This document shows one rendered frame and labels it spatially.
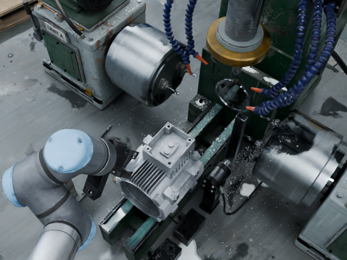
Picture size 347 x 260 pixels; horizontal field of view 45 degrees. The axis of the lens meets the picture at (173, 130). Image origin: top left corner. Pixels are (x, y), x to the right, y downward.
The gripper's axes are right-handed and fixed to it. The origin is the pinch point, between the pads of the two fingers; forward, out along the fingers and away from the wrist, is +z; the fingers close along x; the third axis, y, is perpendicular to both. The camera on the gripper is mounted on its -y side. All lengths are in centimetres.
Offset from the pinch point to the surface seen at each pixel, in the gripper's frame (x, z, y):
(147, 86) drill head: 15.5, 13.6, 23.4
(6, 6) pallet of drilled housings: 190, 121, 21
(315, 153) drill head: -40, 11, 33
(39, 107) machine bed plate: 58, 30, -6
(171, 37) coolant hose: 13.4, 4.2, 39.7
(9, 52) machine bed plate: 90, 36, 4
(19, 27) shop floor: 183, 133, 13
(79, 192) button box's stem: 18.6, 21.2, -20.2
